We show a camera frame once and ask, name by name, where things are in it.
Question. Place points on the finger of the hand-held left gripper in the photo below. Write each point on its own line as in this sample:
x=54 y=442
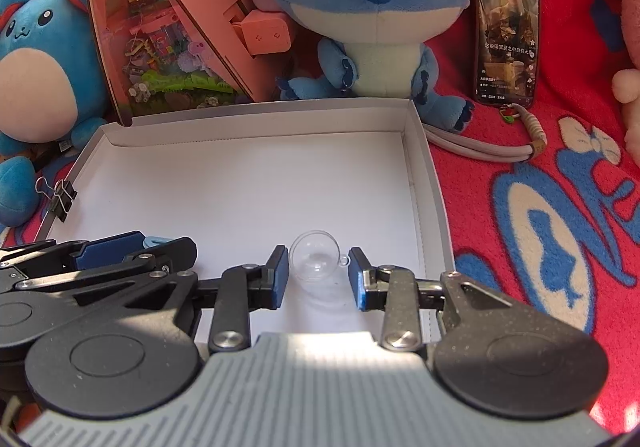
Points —
x=172 y=254
x=107 y=249

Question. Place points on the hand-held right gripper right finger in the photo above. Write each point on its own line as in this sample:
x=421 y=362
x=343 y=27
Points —
x=357 y=284

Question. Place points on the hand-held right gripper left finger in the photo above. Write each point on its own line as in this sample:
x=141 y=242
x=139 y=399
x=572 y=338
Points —
x=280 y=279

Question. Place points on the light blue plastic clip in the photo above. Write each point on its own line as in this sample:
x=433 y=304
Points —
x=156 y=241

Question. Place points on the clear plastic capsule ball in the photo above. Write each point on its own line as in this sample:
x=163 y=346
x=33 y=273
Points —
x=315 y=257

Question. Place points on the white cardboard box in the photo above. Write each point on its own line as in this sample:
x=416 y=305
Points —
x=250 y=187

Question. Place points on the black binder clip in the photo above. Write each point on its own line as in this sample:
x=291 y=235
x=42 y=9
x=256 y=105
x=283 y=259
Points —
x=62 y=199

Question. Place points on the red printed blanket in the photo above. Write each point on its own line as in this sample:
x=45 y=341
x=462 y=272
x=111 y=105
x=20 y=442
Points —
x=500 y=187

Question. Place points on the round blue mouse plush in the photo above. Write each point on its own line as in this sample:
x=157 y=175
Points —
x=40 y=77

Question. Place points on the pink triangular display house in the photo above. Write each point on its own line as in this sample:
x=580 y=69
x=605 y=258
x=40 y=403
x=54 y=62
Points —
x=165 y=27

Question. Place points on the blue alien plush toy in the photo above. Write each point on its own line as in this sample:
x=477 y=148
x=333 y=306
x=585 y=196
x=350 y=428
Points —
x=370 y=27

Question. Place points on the black smartphone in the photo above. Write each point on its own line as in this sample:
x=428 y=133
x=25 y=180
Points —
x=507 y=27

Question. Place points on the pink bunny plush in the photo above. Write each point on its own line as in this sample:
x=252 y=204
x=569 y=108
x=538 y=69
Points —
x=631 y=27

